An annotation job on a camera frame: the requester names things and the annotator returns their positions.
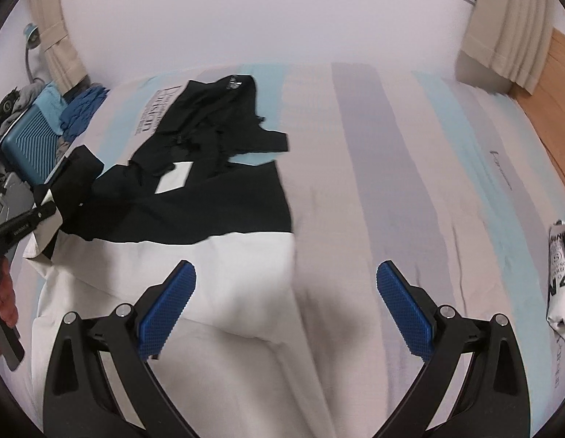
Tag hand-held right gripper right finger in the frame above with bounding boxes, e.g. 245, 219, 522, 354
376, 261, 530, 438

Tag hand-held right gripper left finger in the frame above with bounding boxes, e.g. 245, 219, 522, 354
43, 260, 197, 438

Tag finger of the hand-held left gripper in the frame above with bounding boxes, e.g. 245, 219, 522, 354
0, 203, 58, 261

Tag black and white garment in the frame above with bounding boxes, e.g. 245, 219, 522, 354
24, 74, 338, 438

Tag dark blue clothes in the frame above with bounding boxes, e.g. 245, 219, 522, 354
58, 83, 112, 143

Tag person's left hand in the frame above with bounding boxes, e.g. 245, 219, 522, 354
0, 259, 20, 330

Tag blue ribbed suitcase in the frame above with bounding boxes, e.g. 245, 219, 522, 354
0, 101, 65, 189

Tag grey clothing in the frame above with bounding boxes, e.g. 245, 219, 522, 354
0, 83, 42, 143

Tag teal cloth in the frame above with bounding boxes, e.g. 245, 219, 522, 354
35, 82, 70, 134

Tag striped bed sheet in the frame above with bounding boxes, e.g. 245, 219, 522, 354
9, 61, 565, 438

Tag white printed garment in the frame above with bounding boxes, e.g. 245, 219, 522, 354
544, 211, 565, 346

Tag beige curtain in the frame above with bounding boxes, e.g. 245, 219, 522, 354
27, 0, 90, 93
455, 0, 560, 97

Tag teal desk lamp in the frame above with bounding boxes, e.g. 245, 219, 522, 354
22, 23, 49, 87

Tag wooden wall panel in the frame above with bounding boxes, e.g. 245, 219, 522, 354
511, 27, 565, 185

